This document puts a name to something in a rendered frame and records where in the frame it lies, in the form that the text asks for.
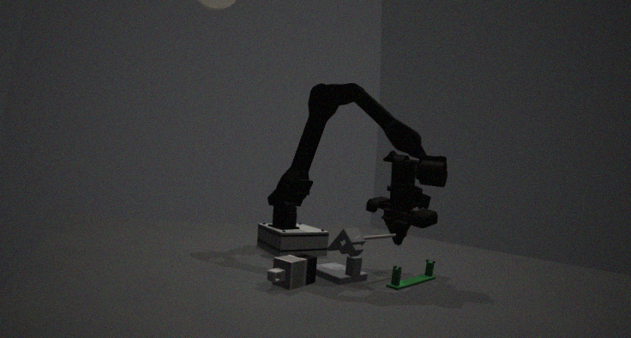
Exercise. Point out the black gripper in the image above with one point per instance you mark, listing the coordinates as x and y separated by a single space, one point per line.
398 211

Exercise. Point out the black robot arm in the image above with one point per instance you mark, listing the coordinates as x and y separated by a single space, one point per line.
324 101

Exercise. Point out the green cradle stand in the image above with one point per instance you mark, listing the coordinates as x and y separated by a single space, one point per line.
396 284

